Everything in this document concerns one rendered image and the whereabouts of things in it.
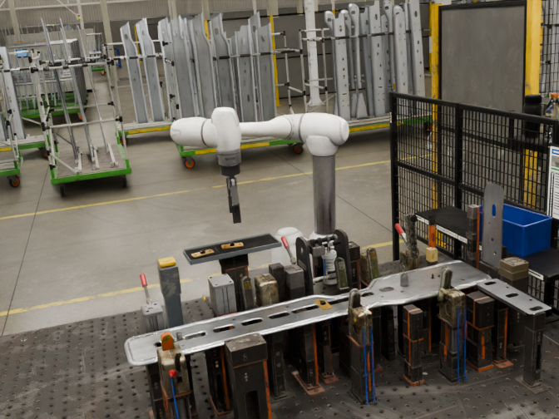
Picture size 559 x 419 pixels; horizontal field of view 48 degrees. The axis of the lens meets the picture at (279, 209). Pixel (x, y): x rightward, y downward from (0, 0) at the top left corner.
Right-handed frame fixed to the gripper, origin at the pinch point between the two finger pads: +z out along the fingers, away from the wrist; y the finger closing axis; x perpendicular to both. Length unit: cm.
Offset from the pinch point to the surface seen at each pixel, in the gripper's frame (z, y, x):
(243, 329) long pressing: 28.8, 39.0, -4.3
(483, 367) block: 57, 43, 83
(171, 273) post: 17.4, 8.4, -26.7
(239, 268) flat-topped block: 20.8, 3.7, -0.8
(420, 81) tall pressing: 52, -722, 371
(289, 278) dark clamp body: 23.2, 14.5, 16.9
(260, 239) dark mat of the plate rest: 13.1, -3.8, 9.6
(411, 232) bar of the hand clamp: 15, 6, 69
